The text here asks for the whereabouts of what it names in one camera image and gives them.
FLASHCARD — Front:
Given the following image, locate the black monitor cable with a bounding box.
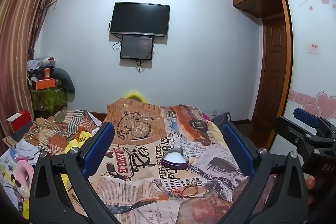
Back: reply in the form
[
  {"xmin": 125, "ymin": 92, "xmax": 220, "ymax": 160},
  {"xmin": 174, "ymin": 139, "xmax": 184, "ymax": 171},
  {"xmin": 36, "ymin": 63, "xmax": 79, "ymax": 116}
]
[{"xmin": 135, "ymin": 59, "xmax": 146, "ymax": 74}]

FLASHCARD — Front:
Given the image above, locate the small black monitor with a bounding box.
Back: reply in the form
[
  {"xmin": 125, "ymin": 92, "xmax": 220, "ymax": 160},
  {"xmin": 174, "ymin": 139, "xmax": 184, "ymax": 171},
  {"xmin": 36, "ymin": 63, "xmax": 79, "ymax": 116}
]
[{"xmin": 120, "ymin": 35, "xmax": 154, "ymax": 60}]

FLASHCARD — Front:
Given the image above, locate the white heart-print sliding door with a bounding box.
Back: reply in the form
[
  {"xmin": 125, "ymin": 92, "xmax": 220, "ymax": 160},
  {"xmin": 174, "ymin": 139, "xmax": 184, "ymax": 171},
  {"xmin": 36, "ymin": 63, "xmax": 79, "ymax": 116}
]
[{"xmin": 273, "ymin": 0, "xmax": 336, "ymax": 148}]

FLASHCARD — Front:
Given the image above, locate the red and white box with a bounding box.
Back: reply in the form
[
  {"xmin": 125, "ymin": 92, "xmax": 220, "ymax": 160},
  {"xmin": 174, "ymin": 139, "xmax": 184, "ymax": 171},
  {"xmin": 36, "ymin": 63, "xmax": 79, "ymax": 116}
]
[{"xmin": 6, "ymin": 110, "xmax": 33, "ymax": 133}]

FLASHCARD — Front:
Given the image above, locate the small paper notice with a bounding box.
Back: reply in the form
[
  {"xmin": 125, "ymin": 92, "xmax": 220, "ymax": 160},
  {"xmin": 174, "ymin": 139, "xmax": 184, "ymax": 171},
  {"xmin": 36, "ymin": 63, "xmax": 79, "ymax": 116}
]
[{"xmin": 306, "ymin": 42, "xmax": 321, "ymax": 55}]

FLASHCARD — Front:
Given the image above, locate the yellow cloth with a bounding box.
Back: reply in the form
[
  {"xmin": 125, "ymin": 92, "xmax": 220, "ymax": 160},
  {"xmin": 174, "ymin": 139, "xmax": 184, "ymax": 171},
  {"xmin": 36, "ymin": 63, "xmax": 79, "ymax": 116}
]
[{"xmin": 62, "ymin": 131, "xmax": 95, "ymax": 153}]

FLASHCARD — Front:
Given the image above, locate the black wall television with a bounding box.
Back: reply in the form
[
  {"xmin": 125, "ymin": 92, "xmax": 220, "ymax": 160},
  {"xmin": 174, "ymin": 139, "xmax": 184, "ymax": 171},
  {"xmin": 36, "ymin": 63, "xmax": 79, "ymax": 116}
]
[{"xmin": 110, "ymin": 3, "xmax": 170, "ymax": 37}]

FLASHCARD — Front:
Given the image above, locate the red string bracelet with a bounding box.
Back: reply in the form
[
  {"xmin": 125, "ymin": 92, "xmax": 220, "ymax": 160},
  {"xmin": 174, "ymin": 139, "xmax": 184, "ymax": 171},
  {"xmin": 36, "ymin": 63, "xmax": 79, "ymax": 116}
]
[{"xmin": 168, "ymin": 187, "xmax": 185, "ymax": 198}]

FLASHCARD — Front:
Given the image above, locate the newspaper print blanket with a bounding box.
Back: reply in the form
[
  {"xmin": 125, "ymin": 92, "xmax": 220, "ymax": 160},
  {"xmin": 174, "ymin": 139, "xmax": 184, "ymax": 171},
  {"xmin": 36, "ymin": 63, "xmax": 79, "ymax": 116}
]
[{"xmin": 87, "ymin": 98, "xmax": 263, "ymax": 224}]

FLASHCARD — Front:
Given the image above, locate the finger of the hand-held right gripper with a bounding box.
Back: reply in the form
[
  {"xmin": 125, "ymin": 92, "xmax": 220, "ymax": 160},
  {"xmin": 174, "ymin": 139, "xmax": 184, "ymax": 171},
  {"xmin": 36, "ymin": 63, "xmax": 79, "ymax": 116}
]
[
  {"xmin": 293, "ymin": 108, "xmax": 336, "ymax": 136},
  {"xmin": 272, "ymin": 116, "xmax": 319, "ymax": 161}
]

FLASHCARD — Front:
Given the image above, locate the grey plush pillow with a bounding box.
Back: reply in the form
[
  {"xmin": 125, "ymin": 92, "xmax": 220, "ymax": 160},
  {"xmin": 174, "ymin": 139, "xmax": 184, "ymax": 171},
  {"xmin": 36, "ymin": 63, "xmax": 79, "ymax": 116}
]
[{"xmin": 54, "ymin": 68, "xmax": 76, "ymax": 102}]

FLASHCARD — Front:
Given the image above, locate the red and gold bracelet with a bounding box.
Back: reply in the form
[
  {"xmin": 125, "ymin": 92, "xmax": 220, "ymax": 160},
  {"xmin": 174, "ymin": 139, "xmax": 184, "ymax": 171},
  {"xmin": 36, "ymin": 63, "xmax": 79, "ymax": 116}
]
[{"xmin": 183, "ymin": 185, "xmax": 200, "ymax": 198}]

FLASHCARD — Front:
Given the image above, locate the purple heart-shaped tin box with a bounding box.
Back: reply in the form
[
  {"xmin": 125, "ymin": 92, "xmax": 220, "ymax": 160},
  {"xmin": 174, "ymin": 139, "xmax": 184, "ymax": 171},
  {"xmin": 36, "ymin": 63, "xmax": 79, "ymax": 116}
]
[{"xmin": 161, "ymin": 148, "xmax": 189, "ymax": 170}]

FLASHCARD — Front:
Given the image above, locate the striped brown curtain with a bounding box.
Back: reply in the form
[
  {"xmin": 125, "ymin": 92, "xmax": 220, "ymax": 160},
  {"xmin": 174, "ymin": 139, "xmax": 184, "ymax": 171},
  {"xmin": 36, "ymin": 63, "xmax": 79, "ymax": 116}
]
[{"xmin": 0, "ymin": 0, "xmax": 62, "ymax": 146}]

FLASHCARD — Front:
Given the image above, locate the orange flat box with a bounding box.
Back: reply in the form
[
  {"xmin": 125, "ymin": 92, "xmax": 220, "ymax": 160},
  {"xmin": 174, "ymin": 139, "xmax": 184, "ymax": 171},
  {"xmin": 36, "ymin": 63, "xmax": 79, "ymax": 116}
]
[{"xmin": 35, "ymin": 78, "xmax": 57, "ymax": 90}]

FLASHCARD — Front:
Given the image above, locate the pile of clutter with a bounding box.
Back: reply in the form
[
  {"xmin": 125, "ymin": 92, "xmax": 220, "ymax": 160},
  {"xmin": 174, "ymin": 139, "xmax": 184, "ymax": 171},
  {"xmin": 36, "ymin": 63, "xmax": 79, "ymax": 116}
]
[{"xmin": 26, "ymin": 56, "xmax": 57, "ymax": 80}]

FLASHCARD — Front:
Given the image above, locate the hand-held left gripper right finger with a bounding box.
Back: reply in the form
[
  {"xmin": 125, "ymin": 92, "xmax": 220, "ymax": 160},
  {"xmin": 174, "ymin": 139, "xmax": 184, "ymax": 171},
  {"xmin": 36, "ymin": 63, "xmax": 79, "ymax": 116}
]
[{"xmin": 220, "ymin": 122, "xmax": 309, "ymax": 224}]

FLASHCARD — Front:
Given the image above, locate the green box with orange boxes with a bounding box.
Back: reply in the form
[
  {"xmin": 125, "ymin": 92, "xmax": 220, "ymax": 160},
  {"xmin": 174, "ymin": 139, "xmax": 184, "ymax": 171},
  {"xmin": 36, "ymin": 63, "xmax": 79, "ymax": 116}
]
[{"xmin": 31, "ymin": 86, "xmax": 68, "ymax": 111}]

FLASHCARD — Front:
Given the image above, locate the striped patchwork cloth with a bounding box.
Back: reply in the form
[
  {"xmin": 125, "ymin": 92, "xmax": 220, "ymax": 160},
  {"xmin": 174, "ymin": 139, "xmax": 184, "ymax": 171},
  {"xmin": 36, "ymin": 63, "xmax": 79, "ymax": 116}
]
[{"xmin": 24, "ymin": 109, "xmax": 105, "ymax": 156}]

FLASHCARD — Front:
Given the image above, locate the yellow round object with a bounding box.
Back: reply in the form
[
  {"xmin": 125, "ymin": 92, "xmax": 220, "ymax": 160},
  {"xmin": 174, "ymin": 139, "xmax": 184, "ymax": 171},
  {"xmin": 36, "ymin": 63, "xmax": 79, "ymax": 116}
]
[{"xmin": 125, "ymin": 91, "xmax": 147, "ymax": 103}]

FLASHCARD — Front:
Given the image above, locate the person's right hand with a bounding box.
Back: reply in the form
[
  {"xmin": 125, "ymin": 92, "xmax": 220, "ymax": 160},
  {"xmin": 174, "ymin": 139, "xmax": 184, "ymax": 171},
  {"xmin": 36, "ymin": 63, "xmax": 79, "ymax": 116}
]
[{"xmin": 304, "ymin": 174, "xmax": 319, "ymax": 205}]

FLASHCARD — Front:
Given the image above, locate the brown wooden door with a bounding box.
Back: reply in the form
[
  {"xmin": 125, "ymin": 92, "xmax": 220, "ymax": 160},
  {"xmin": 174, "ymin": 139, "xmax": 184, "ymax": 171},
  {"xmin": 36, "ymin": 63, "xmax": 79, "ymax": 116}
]
[{"xmin": 252, "ymin": 17, "xmax": 289, "ymax": 125}]

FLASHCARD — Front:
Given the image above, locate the pink plush toy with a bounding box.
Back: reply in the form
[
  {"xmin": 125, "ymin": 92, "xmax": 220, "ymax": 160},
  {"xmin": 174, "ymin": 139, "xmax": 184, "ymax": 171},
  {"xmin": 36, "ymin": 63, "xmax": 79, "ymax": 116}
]
[{"xmin": 15, "ymin": 157, "xmax": 35, "ymax": 194}]

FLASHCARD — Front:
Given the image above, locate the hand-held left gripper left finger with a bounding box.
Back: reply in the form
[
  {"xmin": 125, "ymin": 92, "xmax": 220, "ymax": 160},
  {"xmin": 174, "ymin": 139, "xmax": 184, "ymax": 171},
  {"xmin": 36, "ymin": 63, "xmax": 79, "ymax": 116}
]
[{"xmin": 28, "ymin": 122, "xmax": 124, "ymax": 224}]

